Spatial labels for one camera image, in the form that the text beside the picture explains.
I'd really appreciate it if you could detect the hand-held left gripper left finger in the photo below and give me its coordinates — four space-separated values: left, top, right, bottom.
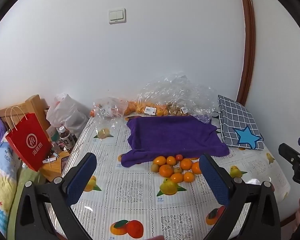
15 152 98 240

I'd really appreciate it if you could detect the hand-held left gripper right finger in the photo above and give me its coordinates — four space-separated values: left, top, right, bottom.
199 153 282 240

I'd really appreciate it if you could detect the dark phone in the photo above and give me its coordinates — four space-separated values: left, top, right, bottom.
61 156 70 173

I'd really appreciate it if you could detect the wooden bedside table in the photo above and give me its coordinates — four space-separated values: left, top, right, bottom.
39 147 70 182

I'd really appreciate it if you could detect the dark drink bottle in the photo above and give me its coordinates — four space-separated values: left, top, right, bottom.
58 126 75 149

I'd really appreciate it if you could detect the small green carton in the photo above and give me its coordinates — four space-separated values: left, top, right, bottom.
46 126 60 143

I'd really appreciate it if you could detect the checkered cloth with blue star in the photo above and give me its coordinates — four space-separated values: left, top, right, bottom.
216 94 264 150

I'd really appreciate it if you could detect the red paper bag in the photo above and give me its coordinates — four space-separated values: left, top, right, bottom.
4 106 53 172

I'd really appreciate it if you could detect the purple towel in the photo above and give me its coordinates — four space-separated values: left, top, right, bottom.
120 115 230 168

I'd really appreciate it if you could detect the white plastic bag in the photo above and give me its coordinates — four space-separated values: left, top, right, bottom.
46 93 90 137

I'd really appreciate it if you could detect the green bed sheet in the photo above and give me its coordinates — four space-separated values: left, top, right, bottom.
6 166 47 240

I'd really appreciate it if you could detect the clear bag of red fruit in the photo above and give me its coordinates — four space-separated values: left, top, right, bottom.
91 97 129 140

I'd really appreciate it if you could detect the printed blanket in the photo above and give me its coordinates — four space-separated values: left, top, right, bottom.
0 140 23 235

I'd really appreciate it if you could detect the bag of walnuts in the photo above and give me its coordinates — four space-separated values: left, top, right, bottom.
167 104 192 117

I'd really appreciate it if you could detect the wooden headboard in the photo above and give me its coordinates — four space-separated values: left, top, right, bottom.
0 94 52 135

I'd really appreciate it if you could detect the bag of mandarins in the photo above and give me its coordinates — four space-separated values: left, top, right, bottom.
124 100 169 117

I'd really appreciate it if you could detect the large clear plastic bag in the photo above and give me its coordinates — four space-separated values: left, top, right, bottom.
137 72 219 124

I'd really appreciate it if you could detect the brown wooden door frame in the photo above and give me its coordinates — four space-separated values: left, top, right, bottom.
236 0 256 104

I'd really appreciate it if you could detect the white light switch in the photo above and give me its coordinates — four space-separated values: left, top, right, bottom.
108 8 127 25

